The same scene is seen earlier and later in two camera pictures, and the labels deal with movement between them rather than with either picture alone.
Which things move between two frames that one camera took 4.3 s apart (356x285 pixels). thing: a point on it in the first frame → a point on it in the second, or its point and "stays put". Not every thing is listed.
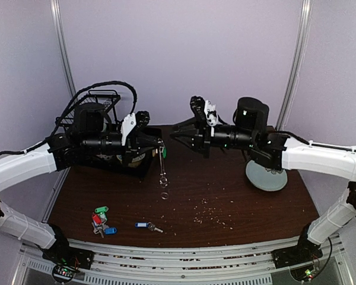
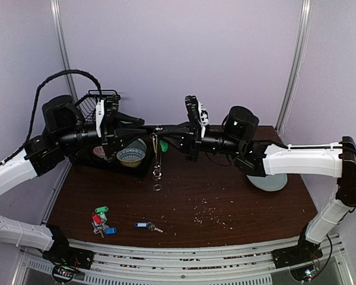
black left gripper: [137, 143] → [108, 135]
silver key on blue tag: [152, 227] stays put
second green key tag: [101, 209] stays put
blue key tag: [141, 224] stays put
